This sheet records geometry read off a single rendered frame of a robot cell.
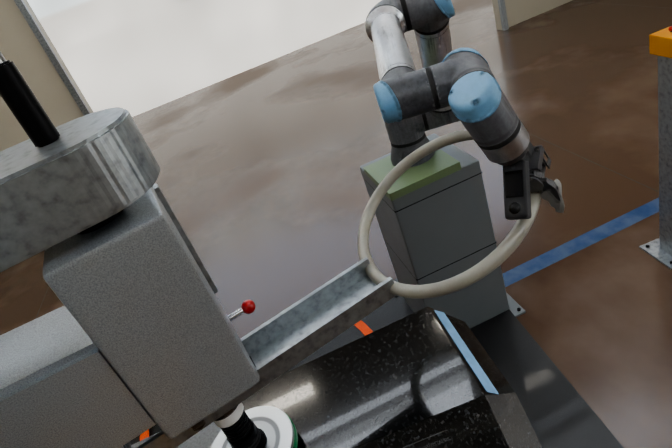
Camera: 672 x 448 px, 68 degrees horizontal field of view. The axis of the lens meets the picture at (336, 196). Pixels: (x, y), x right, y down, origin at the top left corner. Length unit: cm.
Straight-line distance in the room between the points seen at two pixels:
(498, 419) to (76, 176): 101
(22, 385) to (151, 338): 20
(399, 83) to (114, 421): 82
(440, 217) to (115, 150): 153
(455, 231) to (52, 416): 164
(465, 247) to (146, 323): 160
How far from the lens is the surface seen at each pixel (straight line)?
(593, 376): 236
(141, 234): 85
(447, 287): 108
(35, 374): 99
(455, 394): 130
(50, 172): 82
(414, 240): 212
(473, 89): 95
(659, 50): 237
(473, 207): 218
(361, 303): 114
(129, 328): 93
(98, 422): 104
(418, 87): 103
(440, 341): 141
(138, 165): 86
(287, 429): 131
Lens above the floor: 186
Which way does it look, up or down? 28 degrees down
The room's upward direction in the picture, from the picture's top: 21 degrees counter-clockwise
